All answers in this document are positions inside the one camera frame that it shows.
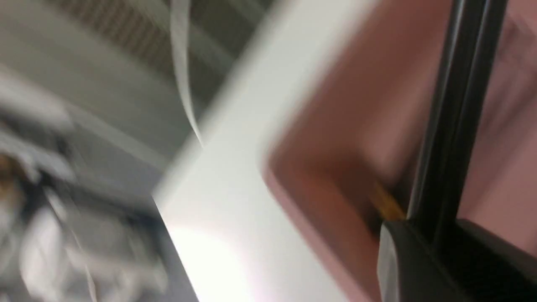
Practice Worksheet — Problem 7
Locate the pink plastic tray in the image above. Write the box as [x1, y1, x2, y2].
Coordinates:
[267, 0, 536, 302]

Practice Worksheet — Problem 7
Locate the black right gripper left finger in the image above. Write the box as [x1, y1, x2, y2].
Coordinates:
[377, 221, 470, 302]

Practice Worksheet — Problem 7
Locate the white hanging strap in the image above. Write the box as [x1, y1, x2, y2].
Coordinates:
[169, 0, 205, 147]

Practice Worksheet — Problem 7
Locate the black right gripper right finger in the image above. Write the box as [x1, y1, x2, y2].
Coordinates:
[455, 220, 537, 302]

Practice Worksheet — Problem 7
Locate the black chopstick gold band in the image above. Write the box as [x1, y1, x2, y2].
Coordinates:
[378, 0, 481, 243]
[434, 0, 508, 247]

